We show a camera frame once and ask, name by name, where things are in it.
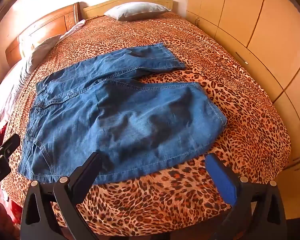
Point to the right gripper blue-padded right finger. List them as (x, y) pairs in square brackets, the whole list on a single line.
[(230, 189)]

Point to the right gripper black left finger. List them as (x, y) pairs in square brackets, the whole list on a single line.
[(72, 190)]

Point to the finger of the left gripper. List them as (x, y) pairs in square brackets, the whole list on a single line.
[(9, 146)]

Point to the blue denim pants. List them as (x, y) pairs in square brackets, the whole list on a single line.
[(98, 105)]

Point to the red floral cloth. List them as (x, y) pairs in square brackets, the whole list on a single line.
[(0, 179)]

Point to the white bedsheet on left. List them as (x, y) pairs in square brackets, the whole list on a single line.
[(15, 80)]

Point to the leopard print bedsheet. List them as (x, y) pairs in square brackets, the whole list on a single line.
[(255, 142)]

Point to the dark wooden headboard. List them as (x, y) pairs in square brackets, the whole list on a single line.
[(52, 24)]

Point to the wooden wardrobe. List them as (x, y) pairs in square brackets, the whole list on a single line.
[(264, 37)]

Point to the white pillow at headboard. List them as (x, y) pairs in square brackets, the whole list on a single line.
[(135, 11)]

